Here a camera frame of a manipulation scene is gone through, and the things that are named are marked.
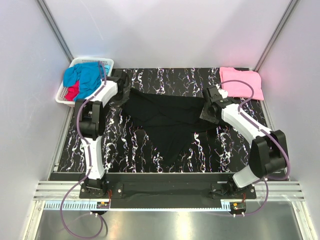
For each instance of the black t-shirt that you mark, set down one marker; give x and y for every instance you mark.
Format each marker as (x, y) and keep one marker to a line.
(169, 121)

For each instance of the folded pink t-shirt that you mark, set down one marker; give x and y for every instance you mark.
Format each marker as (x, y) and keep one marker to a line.
(238, 81)

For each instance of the aluminium frame rail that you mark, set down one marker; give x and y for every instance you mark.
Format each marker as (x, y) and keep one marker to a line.
(62, 195)

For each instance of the blue t-shirt in basket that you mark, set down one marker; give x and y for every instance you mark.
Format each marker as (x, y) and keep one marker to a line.
(89, 76)

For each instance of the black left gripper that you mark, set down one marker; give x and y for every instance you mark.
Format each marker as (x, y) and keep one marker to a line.
(122, 102)

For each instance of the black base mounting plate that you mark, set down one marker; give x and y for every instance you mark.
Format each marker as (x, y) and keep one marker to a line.
(171, 190)

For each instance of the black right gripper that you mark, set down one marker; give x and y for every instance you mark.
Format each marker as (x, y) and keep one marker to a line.
(204, 115)

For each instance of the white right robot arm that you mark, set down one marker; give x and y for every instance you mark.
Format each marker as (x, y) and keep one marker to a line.
(268, 149)

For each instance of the red t-shirt in basket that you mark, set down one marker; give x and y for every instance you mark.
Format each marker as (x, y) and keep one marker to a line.
(72, 92)

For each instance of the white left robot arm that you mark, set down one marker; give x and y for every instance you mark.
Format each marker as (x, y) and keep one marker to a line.
(90, 122)

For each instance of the white plastic basket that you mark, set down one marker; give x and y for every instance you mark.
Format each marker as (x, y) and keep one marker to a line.
(60, 96)

